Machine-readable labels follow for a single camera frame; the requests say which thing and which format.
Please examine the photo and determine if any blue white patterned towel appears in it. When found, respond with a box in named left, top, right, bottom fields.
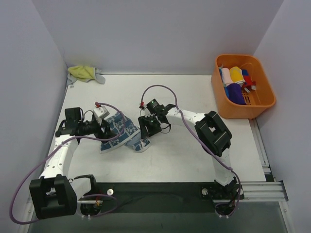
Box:
left=100, top=113, right=151, bottom=153

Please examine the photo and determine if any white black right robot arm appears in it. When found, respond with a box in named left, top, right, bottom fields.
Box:
left=138, top=100, right=237, bottom=199

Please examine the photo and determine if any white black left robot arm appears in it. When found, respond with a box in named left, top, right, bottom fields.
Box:
left=29, top=104, right=115, bottom=219

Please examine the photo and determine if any grey towel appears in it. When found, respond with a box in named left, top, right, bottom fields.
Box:
left=67, top=68, right=105, bottom=85

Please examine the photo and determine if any yellow green towel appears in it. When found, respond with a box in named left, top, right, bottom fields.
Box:
left=68, top=66, right=96, bottom=83

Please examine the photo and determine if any blue rolled towel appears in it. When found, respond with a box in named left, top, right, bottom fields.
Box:
left=224, top=87, right=229, bottom=99

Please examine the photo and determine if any pink rolled towel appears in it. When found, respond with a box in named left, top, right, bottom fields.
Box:
left=222, top=67, right=233, bottom=87

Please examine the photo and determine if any purple rolled towel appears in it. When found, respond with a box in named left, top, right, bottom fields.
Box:
left=226, top=83, right=246, bottom=105

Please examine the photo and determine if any yellow rolled towel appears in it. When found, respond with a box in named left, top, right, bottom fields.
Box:
left=229, top=67, right=244, bottom=83

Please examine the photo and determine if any red rolled towel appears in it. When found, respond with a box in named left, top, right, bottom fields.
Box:
left=242, top=75, right=256, bottom=90

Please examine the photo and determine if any orange plastic basket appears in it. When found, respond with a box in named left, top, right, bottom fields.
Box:
left=211, top=54, right=276, bottom=119

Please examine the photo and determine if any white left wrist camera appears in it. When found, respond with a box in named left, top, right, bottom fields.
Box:
left=93, top=106, right=110, bottom=124

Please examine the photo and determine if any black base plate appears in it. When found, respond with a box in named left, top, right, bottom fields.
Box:
left=76, top=182, right=245, bottom=215

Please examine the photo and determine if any aluminium frame rail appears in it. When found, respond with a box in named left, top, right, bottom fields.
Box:
left=242, top=182, right=288, bottom=202

